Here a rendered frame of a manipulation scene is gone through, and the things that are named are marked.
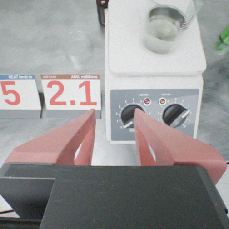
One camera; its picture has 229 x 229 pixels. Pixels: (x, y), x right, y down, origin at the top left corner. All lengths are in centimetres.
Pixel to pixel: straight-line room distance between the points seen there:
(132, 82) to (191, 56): 8
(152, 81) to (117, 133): 8
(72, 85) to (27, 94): 8
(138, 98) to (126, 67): 4
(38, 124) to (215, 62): 33
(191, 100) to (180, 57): 6
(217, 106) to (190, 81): 10
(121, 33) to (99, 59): 10
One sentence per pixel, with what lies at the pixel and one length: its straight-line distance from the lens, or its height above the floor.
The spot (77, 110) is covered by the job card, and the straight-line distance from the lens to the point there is 27.
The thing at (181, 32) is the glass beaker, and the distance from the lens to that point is 18.
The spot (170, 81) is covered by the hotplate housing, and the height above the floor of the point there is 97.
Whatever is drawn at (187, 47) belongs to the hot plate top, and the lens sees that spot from 23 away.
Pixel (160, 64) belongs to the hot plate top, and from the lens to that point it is 20.
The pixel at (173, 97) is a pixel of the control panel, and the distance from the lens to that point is 22.
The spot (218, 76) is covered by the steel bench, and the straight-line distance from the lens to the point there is 34.
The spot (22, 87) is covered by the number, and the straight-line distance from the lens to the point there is 29.
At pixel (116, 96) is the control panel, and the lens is 21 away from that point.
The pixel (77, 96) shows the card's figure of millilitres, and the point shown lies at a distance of 26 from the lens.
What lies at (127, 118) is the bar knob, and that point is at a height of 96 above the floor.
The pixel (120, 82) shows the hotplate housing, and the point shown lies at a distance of 21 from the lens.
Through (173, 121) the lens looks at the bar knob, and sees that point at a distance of 21.
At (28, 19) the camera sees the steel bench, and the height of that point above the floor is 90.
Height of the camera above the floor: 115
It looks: 76 degrees down
